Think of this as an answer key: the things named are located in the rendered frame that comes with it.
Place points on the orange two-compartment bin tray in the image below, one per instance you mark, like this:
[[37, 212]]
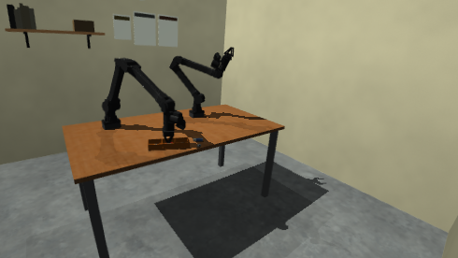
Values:
[[181, 143]]

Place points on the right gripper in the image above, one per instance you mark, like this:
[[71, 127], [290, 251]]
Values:
[[166, 132]]

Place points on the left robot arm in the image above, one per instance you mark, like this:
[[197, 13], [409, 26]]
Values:
[[198, 99]]

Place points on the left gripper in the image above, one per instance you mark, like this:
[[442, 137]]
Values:
[[227, 55]]

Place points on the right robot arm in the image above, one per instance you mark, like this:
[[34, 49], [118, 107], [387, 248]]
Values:
[[134, 69]]

